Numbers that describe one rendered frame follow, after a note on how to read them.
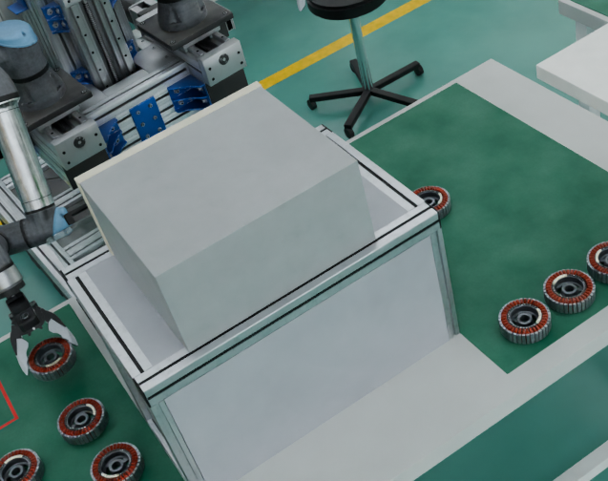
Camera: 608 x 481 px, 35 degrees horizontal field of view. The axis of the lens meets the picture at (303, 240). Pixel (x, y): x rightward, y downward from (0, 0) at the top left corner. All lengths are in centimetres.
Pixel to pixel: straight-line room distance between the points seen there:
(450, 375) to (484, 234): 44
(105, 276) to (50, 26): 114
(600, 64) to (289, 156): 70
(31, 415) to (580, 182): 146
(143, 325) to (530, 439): 140
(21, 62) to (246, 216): 122
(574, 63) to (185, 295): 97
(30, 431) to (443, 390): 95
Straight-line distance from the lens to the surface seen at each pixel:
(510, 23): 467
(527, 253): 238
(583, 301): 222
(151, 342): 189
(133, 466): 215
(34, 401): 244
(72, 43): 307
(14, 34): 280
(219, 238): 173
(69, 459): 228
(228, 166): 188
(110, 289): 204
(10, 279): 237
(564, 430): 297
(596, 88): 209
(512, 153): 268
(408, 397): 213
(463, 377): 214
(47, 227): 243
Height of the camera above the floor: 241
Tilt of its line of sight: 41 degrees down
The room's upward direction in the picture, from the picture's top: 17 degrees counter-clockwise
